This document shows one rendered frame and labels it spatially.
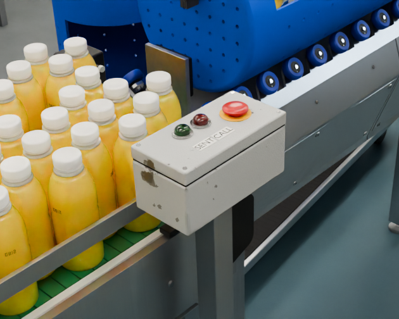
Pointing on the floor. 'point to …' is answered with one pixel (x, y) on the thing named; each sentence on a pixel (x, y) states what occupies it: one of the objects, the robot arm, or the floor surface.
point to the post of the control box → (215, 268)
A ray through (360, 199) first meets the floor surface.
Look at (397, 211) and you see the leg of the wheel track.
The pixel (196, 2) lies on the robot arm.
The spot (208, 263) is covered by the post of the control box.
